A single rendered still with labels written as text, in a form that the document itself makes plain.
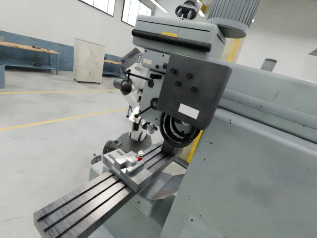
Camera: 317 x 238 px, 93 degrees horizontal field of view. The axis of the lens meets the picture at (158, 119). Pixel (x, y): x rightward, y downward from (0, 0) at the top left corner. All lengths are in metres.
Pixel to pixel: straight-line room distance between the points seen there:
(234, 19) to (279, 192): 0.69
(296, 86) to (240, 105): 0.19
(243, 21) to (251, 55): 9.17
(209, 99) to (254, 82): 0.29
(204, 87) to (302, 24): 9.89
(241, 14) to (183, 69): 0.40
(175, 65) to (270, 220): 0.67
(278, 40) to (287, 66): 1.34
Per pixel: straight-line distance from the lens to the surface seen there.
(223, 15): 0.82
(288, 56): 10.02
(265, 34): 10.18
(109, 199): 1.02
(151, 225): 1.25
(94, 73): 7.23
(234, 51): 2.63
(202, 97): 0.50
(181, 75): 0.53
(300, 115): 0.76
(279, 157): 0.67
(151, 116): 0.93
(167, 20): 0.89
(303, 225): 0.79
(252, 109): 0.74
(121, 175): 1.10
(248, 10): 0.85
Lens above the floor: 1.69
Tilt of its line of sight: 21 degrees down
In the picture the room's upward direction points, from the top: 16 degrees clockwise
